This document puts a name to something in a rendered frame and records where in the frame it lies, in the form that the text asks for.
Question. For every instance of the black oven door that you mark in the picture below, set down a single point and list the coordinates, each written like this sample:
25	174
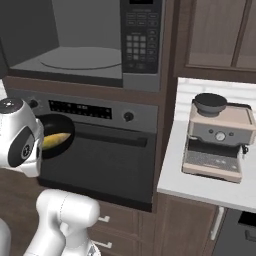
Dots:
106	166

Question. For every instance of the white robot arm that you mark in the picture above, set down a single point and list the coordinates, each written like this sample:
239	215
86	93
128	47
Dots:
63	216

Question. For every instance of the black oven knob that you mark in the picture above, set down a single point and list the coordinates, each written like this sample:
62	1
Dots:
128	116
33	103

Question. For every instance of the grey built-in oven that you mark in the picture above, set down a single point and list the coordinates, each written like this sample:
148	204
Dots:
100	110

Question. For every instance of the grey microwave turntable plate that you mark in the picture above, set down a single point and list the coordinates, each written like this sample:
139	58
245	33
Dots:
80	58

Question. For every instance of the black bowl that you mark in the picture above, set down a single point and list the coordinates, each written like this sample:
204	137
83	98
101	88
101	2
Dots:
60	126

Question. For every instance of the dark grey dishwasher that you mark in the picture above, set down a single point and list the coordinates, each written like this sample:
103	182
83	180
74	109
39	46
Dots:
236	236

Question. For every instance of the dark microwave door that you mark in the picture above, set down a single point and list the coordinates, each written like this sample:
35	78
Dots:
2	60

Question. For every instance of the brown drawer front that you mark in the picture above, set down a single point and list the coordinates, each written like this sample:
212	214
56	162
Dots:
123	245
123	216

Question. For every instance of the grey microwave oven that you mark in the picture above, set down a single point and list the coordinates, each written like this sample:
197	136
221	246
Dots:
141	40

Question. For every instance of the beige coffee machine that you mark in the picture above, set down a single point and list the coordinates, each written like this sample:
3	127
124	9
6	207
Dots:
216	146

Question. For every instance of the brown glass cupboard door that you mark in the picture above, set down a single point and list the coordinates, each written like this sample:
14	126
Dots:
213	33
247	40

